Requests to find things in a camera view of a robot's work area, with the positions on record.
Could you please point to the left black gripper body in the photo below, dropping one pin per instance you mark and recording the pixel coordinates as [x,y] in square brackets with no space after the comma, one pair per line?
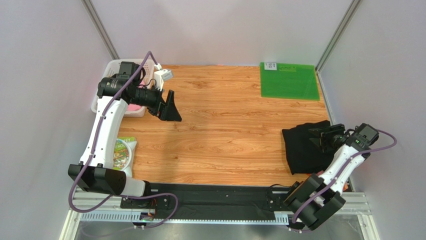
[155,110]

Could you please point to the white plastic basket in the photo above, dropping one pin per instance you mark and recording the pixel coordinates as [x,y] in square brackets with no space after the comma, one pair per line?
[113,68]

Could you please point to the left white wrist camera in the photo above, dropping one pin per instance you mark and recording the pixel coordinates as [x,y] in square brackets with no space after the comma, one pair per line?
[161,75]

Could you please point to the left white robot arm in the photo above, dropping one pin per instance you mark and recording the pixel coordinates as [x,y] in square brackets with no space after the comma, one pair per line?
[115,92]

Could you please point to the black floral t shirt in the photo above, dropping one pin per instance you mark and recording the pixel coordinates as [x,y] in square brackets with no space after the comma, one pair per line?
[302,156]

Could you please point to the light pink shirt in basket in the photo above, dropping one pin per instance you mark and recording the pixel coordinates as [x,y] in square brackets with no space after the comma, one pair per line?
[133,107]

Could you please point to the green cutting mat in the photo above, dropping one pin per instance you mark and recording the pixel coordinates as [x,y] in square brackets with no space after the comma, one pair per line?
[289,81]

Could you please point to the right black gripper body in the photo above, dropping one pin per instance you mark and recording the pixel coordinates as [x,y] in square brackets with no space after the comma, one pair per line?
[324,137]

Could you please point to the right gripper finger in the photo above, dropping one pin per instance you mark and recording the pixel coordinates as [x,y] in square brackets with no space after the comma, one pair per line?
[318,142]
[337,128]

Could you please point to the white label sticker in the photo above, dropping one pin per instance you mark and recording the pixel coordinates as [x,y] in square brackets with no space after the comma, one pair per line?
[270,66]

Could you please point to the green snack bowl package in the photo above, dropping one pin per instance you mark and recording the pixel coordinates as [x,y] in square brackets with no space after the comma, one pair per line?
[124,153]

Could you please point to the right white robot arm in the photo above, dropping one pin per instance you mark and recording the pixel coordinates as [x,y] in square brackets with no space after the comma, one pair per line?
[319,197]

